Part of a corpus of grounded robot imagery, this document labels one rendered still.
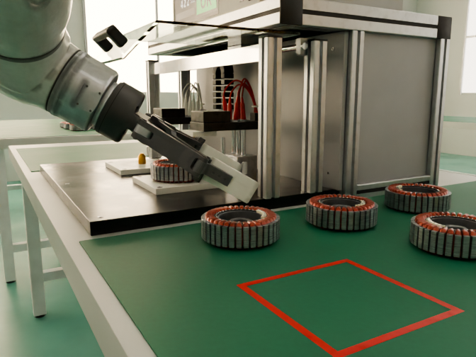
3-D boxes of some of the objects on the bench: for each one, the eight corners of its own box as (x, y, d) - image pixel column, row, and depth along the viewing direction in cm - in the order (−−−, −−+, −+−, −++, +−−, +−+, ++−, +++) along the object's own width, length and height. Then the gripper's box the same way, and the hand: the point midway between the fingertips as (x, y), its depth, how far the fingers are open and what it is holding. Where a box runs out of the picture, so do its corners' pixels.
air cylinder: (236, 182, 96) (236, 156, 95) (220, 176, 102) (220, 152, 101) (256, 180, 98) (257, 154, 97) (239, 174, 105) (239, 151, 104)
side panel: (345, 201, 88) (353, 30, 82) (335, 198, 90) (341, 32, 84) (438, 187, 101) (450, 39, 95) (426, 185, 104) (438, 40, 98)
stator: (164, 185, 85) (163, 166, 85) (142, 177, 94) (142, 159, 94) (214, 180, 91) (214, 161, 91) (189, 172, 101) (189, 156, 100)
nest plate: (156, 195, 83) (155, 188, 83) (132, 181, 96) (132, 176, 96) (227, 187, 90) (227, 180, 90) (196, 176, 103) (196, 170, 103)
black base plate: (90, 236, 66) (89, 221, 65) (40, 172, 121) (39, 163, 120) (333, 200, 89) (334, 188, 88) (199, 160, 143) (198, 153, 143)
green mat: (31, 172, 121) (31, 171, 121) (15, 149, 173) (15, 148, 173) (306, 151, 167) (306, 150, 167) (228, 137, 219) (228, 137, 219)
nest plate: (120, 175, 104) (120, 170, 104) (105, 166, 117) (105, 161, 116) (180, 170, 111) (180, 165, 111) (160, 162, 124) (159, 158, 124)
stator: (203, 253, 58) (202, 226, 57) (199, 228, 69) (199, 205, 68) (287, 249, 59) (288, 222, 59) (270, 225, 70) (270, 202, 70)
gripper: (105, 122, 71) (222, 185, 76) (71, 139, 47) (245, 232, 52) (128, 80, 70) (244, 147, 75) (105, 76, 46) (278, 176, 51)
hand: (237, 178), depth 63 cm, fingers open, 13 cm apart
